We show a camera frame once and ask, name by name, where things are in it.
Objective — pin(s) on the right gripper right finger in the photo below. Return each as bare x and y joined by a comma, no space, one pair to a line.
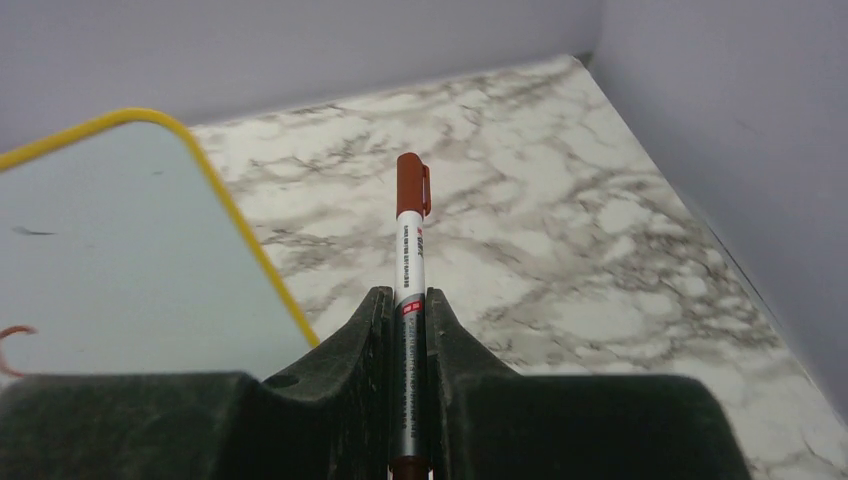
495,423

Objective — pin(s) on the white marker pen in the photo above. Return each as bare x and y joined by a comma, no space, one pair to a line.
409,456

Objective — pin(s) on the yellow framed whiteboard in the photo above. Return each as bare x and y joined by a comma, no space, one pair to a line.
122,252

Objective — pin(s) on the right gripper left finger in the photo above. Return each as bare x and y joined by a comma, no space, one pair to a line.
323,417

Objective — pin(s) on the red-brown marker cap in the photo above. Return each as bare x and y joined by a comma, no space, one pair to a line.
413,192

